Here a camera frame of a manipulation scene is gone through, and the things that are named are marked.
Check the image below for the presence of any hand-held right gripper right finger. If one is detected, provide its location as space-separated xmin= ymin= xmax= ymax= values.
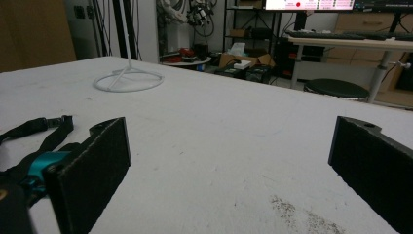
xmin=327 ymin=115 xmax=413 ymax=234

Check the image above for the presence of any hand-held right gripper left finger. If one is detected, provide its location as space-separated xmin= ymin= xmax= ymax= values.
xmin=43 ymin=116 xmax=132 ymax=234

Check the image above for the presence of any black round stool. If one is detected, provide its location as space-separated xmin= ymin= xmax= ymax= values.
xmin=304 ymin=78 xmax=370 ymax=100

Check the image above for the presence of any beige desk with grey legs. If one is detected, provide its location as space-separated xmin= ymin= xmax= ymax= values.
xmin=286 ymin=35 xmax=413 ymax=105

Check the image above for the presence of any black keyboard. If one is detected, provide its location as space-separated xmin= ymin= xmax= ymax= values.
xmin=285 ymin=29 xmax=368 ymax=41

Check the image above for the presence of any wooden drawer cabinet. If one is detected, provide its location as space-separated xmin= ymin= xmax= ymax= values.
xmin=325 ymin=12 xmax=413 ymax=108

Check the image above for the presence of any small round white table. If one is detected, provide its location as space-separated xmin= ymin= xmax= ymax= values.
xmin=160 ymin=57 xmax=212 ymax=68

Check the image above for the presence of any black storage crate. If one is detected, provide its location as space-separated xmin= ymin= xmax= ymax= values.
xmin=245 ymin=65 xmax=273 ymax=85

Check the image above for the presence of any brown wooden panel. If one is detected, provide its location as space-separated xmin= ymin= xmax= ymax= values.
xmin=0 ymin=0 xmax=78 ymax=73

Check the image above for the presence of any white flat box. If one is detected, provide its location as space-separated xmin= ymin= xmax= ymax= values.
xmin=233 ymin=59 xmax=253 ymax=70

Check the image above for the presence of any computer monitor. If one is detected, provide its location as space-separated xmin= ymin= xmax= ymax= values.
xmin=264 ymin=0 xmax=357 ymax=12

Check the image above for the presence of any black metal shelf rack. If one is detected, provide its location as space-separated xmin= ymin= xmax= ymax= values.
xmin=223 ymin=0 xmax=284 ymax=79

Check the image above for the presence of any open cardboard box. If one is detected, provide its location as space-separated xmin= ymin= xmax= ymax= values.
xmin=218 ymin=52 xmax=277 ymax=70

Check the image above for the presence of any black strap with teal buckle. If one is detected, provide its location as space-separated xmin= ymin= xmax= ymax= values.
xmin=0 ymin=115 xmax=81 ymax=209

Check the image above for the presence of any white stand with ring base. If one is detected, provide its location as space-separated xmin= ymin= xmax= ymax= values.
xmin=93 ymin=0 xmax=166 ymax=94

